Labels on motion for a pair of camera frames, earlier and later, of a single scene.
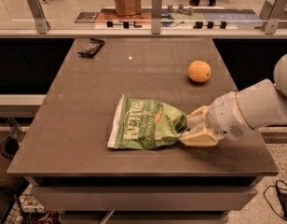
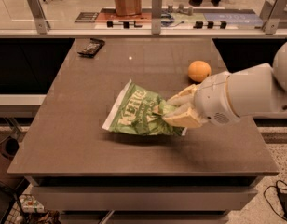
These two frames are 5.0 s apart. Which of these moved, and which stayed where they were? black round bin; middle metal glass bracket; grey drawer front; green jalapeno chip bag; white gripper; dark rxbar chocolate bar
Moved: green jalapeno chip bag; white gripper
Stayed: middle metal glass bracket; dark rxbar chocolate bar; black round bin; grey drawer front
